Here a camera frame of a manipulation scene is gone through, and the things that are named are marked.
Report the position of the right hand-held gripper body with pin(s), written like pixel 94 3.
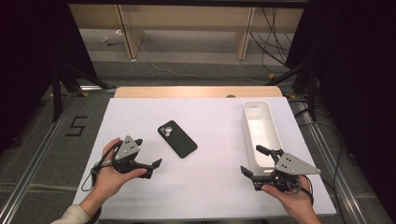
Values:
pixel 292 166

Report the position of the white table mat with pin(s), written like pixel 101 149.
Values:
pixel 202 186

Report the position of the black metal stand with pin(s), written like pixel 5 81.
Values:
pixel 56 93
pixel 312 93

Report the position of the white plastic bin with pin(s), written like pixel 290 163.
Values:
pixel 261 130

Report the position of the black curtain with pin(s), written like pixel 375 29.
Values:
pixel 358 77
pixel 31 62

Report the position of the silver metal rail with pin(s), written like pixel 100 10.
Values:
pixel 34 161
pixel 330 161

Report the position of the beige wooden desk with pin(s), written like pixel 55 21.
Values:
pixel 186 18

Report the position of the round table grommet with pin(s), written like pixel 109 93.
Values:
pixel 231 96

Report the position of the person's right hand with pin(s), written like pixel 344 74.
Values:
pixel 295 205

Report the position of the yellow tape marker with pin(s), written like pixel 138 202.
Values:
pixel 292 96
pixel 271 76
pixel 84 94

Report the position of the person's left hand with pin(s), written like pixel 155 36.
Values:
pixel 107 180

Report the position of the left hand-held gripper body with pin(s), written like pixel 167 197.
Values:
pixel 127 149

